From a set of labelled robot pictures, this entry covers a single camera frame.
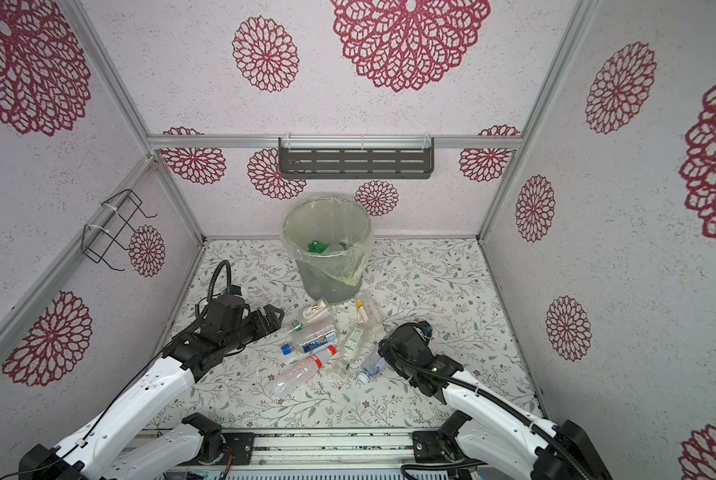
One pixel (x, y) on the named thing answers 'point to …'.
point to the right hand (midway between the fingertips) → (379, 343)
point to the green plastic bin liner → (333, 232)
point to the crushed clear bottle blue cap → (313, 340)
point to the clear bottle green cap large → (344, 243)
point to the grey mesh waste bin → (317, 284)
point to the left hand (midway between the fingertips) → (272, 323)
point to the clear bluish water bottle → (372, 366)
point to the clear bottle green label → (352, 345)
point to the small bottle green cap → (320, 317)
